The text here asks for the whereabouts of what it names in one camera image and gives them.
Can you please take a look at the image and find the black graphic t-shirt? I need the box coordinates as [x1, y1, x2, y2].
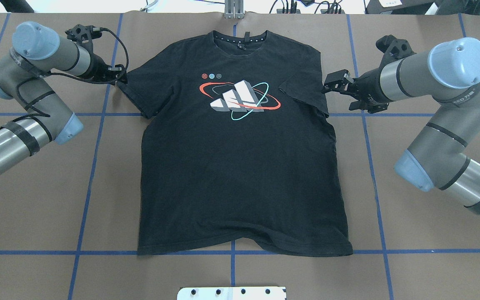
[117, 31, 354, 257]

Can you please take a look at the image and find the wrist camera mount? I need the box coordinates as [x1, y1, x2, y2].
[65, 24, 102, 43]
[375, 35, 416, 66]

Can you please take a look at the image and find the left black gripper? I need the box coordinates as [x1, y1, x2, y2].
[86, 56, 127, 85]

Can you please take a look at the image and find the aluminium frame post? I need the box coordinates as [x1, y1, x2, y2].
[224, 0, 245, 20]

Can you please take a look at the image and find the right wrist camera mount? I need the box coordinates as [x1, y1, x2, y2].
[375, 35, 416, 66]

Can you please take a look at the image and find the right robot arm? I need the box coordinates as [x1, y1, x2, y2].
[322, 35, 480, 216]

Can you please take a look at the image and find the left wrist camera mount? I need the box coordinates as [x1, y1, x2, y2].
[65, 24, 102, 43]

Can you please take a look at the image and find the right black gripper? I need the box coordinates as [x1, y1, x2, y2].
[322, 70, 390, 114]

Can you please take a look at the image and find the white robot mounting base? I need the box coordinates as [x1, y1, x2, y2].
[177, 286, 287, 300]

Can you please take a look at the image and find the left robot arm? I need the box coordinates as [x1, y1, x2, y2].
[0, 21, 128, 175]

